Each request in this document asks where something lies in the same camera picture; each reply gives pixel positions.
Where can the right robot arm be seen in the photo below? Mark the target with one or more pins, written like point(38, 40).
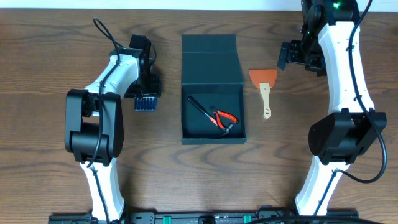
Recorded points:
point(330, 47)

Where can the small claw hammer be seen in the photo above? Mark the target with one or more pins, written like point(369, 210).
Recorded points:
point(211, 117)

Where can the red handled pliers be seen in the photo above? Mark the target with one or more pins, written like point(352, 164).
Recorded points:
point(221, 114)

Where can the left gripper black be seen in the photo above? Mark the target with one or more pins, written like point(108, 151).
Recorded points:
point(148, 91)

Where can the black open gift box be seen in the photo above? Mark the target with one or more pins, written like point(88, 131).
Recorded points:
point(211, 74)

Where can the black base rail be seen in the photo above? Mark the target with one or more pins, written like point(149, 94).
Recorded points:
point(173, 218)

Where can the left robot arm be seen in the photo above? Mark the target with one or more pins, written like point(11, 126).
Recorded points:
point(94, 130)

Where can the blue precision screwdriver set case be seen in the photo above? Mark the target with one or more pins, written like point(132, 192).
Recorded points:
point(145, 103)

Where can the orange scraper wooden handle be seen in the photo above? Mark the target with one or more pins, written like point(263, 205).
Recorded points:
point(264, 80)

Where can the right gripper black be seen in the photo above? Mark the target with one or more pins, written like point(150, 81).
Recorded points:
point(293, 56)

